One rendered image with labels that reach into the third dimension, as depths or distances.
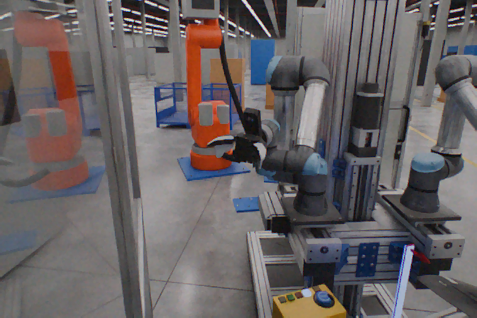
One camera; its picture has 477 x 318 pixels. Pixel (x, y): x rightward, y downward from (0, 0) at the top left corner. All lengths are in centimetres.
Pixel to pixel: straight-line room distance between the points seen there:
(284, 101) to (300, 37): 109
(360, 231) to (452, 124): 60
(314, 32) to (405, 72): 93
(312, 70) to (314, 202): 54
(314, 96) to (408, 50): 181
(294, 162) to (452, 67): 74
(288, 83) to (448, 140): 76
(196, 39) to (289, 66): 320
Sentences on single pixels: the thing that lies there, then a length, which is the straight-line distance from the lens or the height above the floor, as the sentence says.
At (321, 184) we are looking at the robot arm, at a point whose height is 117.
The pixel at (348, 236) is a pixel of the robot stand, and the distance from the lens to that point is 143.
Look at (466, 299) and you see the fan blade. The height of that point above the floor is 118.
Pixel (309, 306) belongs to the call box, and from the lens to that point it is 89.
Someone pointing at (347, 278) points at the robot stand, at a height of 72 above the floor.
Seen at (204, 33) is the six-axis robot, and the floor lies 196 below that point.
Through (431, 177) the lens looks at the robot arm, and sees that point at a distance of 149.
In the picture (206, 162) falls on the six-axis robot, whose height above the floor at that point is 18.
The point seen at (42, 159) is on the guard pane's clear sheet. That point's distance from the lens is 21.
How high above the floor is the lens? 169
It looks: 17 degrees down
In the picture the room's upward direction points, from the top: straight up
